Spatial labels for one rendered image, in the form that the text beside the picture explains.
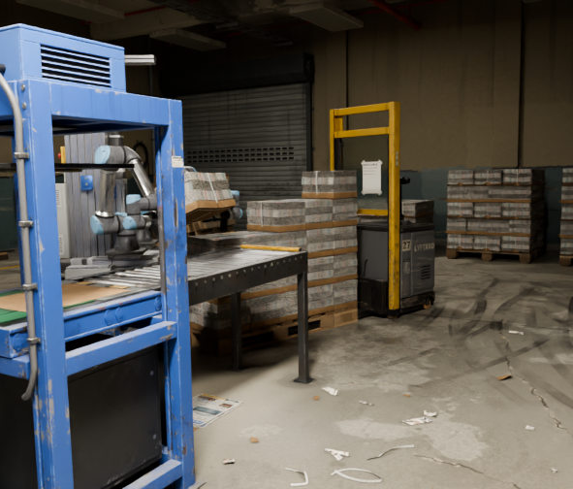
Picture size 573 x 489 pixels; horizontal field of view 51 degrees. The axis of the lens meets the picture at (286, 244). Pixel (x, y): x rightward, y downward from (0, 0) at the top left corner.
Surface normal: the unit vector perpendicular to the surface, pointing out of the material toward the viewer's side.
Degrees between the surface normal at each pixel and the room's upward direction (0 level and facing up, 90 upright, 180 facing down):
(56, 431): 90
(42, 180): 90
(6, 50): 90
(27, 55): 90
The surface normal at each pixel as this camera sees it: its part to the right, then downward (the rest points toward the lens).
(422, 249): 0.66, 0.07
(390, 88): -0.51, 0.11
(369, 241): -0.75, 0.09
